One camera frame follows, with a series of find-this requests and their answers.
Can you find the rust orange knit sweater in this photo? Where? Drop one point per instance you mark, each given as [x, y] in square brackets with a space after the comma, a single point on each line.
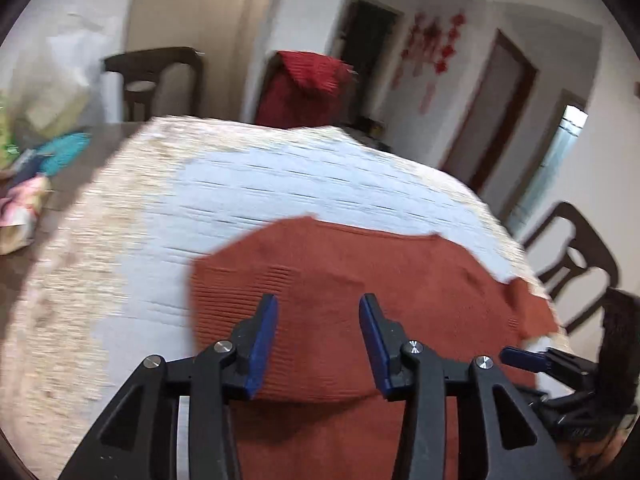
[318, 414]

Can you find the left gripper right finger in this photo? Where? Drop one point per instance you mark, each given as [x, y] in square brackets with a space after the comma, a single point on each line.
[406, 371]

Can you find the green patterned tissue pack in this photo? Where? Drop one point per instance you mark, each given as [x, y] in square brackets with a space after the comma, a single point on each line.
[8, 149]

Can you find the white quilted lace-edged cloth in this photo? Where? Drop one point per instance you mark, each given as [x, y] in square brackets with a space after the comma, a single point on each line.
[105, 281]

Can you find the dark chair holding red garment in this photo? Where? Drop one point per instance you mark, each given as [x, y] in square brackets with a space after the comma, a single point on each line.
[350, 105]

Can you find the dark wooden chair right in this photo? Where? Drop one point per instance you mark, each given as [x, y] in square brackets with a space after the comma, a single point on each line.
[584, 251]

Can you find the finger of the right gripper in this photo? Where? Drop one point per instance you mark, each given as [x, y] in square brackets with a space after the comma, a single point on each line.
[561, 366]

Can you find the dark wooden chair far left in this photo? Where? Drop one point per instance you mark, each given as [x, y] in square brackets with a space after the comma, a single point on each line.
[142, 71]

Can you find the white plastic bag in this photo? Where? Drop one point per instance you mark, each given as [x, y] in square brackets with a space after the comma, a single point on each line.
[56, 85]

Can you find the red paper wall decoration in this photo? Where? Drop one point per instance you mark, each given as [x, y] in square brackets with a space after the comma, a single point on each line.
[429, 45]

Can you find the dark wooden chair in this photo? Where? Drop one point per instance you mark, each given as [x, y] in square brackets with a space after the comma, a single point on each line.
[584, 251]
[142, 71]

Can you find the red knit garment on chair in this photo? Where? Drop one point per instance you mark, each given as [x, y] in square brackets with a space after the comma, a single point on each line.
[302, 89]

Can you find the colourful floral cloth bundle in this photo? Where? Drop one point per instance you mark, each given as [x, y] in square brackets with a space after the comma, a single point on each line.
[20, 212]

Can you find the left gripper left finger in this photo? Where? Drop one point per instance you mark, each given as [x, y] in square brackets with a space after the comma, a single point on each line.
[229, 370]

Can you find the dark red wooden door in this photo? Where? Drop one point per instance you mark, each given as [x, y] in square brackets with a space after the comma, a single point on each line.
[494, 112]

